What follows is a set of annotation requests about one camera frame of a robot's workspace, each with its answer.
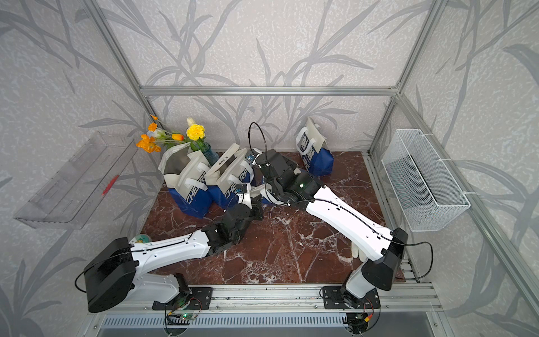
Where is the blue beige takeout bag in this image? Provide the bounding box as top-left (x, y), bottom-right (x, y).
top-left (295, 117), bottom-right (334, 176)
top-left (251, 164), bottom-right (304, 206)
top-left (159, 143), bottom-right (213, 218)
top-left (205, 143), bottom-right (254, 209)

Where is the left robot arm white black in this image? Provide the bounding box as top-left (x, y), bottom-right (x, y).
top-left (81, 202), bottom-right (263, 313)

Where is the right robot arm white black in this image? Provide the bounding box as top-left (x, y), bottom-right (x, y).
top-left (252, 149), bottom-right (410, 301)

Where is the blue glass vase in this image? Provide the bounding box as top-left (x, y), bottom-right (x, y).
top-left (198, 139), bottom-right (220, 167)

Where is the white work glove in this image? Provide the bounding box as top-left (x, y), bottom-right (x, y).
top-left (351, 242), bottom-right (368, 263)

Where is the artificial flower bouquet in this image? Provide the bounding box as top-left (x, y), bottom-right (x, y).
top-left (136, 115), bottom-right (211, 153)

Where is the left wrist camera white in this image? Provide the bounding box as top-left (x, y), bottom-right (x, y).
top-left (235, 183), bottom-right (252, 209)

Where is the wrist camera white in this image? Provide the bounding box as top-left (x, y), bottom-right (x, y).
top-left (235, 183), bottom-right (252, 209)
top-left (245, 148), bottom-right (263, 168)

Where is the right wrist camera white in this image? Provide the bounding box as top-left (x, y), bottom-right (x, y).
top-left (245, 148), bottom-right (263, 168)

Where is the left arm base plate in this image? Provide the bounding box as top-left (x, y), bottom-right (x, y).
top-left (183, 286), bottom-right (213, 311)

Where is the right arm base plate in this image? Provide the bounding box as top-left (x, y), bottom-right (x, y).
top-left (319, 286), bottom-right (380, 310)

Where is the white wire mesh basket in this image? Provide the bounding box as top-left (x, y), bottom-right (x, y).
top-left (381, 129), bottom-right (470, 233)

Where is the clear acrylic wall shelf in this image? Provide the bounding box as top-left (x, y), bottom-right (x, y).
top-left (13, 132), bottom-right (138, 230)

